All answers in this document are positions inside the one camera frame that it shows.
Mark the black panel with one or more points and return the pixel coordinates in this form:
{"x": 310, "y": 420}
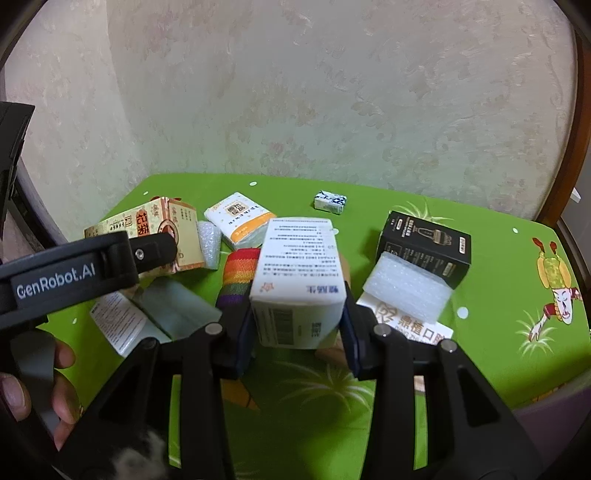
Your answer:
{"x": 14, "y": 152}

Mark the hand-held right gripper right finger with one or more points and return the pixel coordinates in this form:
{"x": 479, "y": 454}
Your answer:
{"x": 351, "y": 341}

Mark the small blue white packet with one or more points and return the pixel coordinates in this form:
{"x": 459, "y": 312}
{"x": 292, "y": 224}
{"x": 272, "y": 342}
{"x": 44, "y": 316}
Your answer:
{"x": 330, "y": 201}

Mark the translucent plastic box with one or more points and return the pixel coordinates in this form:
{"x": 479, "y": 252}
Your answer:
{"x": 161, "y": 304}

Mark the white orange tissue pack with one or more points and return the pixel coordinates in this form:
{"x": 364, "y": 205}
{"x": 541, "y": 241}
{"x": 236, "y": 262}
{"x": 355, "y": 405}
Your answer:
{"x": 240, "y": 214}

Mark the clear bubble wrap piece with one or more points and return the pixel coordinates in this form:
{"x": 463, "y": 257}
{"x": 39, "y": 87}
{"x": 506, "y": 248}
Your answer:
{"x": 208, "y": 244}

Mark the green printed tablecloth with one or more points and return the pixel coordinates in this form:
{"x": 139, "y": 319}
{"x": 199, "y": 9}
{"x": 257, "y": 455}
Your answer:
{"x": 485, "y": 323}

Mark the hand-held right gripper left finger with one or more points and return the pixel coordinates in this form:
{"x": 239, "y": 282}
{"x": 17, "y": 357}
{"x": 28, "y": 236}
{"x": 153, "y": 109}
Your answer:
{"x": 242, "y": 341}

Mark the white barcode box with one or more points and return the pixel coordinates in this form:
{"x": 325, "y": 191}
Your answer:
{"x": 295, "y": 277}

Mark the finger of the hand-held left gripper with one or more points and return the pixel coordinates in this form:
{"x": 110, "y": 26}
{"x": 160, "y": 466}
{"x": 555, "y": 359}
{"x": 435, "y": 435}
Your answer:
{"x": 154, "y": 253}

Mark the orange patterned carton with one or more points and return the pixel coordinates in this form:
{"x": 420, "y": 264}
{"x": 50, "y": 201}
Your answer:
{"x": 180, "y": 221}

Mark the person's left hand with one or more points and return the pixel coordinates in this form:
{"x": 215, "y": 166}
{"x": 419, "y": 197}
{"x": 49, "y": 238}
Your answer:
{"x": 67, "y": 397}

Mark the wooden door frame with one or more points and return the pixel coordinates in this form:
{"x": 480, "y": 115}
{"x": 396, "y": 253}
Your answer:
{"x": 565, "y": 203}

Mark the white foam sheet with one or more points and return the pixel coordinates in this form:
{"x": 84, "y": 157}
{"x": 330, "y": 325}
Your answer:
{"x": 406, "y": 284}

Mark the long white gold-print box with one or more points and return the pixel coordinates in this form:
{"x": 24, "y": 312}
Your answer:
{"x": 415, "y": 330}

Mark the black product box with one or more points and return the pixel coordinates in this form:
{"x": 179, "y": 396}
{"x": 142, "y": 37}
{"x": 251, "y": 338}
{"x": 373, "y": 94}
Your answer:
{"x": 425, "y": 244}

